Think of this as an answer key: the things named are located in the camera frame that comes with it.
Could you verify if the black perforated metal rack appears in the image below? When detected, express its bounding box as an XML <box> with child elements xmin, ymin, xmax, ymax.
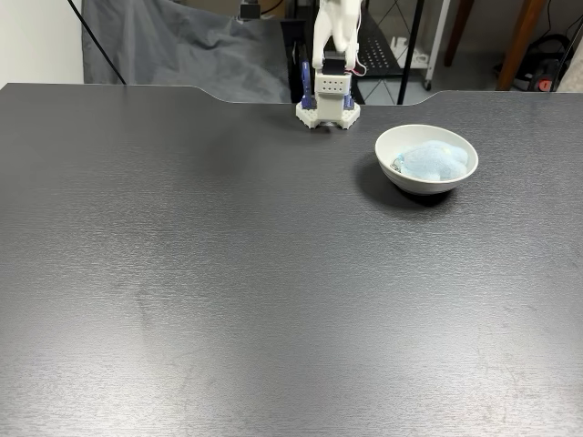
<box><xmin>280</xmin><ymin>0</ymin><xmax>423</xmax><ymax>107</ymax></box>

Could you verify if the white cart frame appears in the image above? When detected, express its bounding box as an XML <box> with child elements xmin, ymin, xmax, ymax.
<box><xmin>391</xmin><ymin>0</ymin><xmax>452</xmax><ymax>91</ymax></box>

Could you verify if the grey cloth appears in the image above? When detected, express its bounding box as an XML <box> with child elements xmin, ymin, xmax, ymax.
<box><xmin>81</xmin><ymin>0</ymin><xmax>302</xmax><ymax>105</ymax></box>

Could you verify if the white bowl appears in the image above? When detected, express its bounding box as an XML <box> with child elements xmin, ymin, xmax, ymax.
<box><xmin>373</xmin><ymin>124</ymin><xmax>479</xmax><ymax>196</ymax></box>

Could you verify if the brown wooden furniture leg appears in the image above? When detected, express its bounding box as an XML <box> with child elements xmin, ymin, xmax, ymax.
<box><xmin>495</xmin><ymin>0</ymin><xmax>549</xmax><ymax>91</ymax></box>
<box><xmin>444</xmin><ymin>0</ymin><xmax>478</xmax><ymax>68</ymax></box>

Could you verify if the black red vacuum cleaner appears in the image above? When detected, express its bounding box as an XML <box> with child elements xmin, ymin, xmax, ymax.
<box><xmin>494</xmin><ymin>32</ymin><xmax>576</xmax><ymax>92</ymax></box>

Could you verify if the black tripod leg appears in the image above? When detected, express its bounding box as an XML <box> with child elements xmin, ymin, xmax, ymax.
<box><xmin>66</xmin><ymin>0</ymin><xmax>128</xmax><ymax>86</ymax></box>
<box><xmin>557</xmin><ymin>17</ymin><xmax>583</xmax><ymax>87</ymax></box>

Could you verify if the red black servo cable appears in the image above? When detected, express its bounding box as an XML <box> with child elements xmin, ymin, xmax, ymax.
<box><xmin>353</xmin><ymin>43</ymin><xmax>368</xmax><ymax>78</ymax></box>

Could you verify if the skyblue plush doll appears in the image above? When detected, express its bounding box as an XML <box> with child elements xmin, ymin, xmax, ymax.
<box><xmin>390</xmin><ymin>139</ymin><xmax>470</xmax><ymax>181</ymax></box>

